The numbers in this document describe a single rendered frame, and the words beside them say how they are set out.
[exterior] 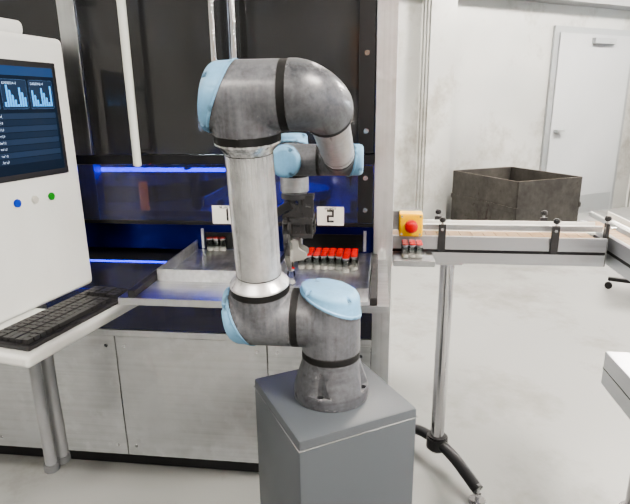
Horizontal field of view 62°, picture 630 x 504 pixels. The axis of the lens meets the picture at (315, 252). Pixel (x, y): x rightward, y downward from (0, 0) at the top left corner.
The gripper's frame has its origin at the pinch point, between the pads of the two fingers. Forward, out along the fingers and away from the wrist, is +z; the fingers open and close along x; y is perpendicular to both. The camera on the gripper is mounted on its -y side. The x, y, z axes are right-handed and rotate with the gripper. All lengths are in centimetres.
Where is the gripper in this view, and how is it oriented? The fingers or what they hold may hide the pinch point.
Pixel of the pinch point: (288, 265)
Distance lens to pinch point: 144.6
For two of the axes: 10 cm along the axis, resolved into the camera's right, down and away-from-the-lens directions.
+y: 9.9, 0.2, -1.2
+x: 1.2, -2.8, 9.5
